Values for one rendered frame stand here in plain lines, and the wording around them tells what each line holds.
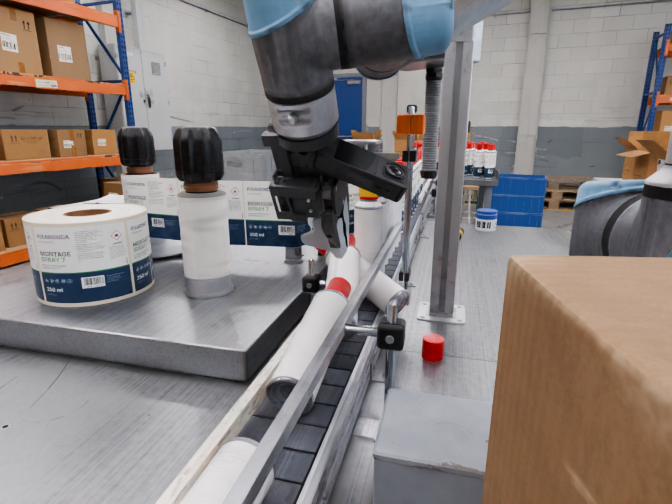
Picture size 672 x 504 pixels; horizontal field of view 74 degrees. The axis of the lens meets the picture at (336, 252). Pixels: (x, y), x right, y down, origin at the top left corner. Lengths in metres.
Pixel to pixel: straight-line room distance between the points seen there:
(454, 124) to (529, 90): 7.58
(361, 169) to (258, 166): 2.33
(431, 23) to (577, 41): 8.10
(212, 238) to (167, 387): 0.27
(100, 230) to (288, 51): 0.51
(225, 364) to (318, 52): 0.43
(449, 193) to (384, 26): 0.42
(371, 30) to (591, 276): 0.32
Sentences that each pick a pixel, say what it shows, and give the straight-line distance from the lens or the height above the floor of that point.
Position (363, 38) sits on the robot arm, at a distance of 0.45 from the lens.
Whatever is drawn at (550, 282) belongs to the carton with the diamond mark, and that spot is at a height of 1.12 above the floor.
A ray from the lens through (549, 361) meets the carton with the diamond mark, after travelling 0.17.
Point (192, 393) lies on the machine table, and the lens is 0.66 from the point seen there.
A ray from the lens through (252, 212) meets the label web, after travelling 1.00.
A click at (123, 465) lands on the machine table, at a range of 0.57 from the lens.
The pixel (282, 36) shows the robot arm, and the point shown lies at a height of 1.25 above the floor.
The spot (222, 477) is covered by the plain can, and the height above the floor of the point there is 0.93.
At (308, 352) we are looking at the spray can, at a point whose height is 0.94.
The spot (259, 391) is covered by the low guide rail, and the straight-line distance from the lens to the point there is 0.49.
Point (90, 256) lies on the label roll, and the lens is 0.85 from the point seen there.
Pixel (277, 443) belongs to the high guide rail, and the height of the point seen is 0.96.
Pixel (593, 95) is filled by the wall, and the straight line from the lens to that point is 8.50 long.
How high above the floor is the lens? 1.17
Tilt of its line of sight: 16 degrees down
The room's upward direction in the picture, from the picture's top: straight up
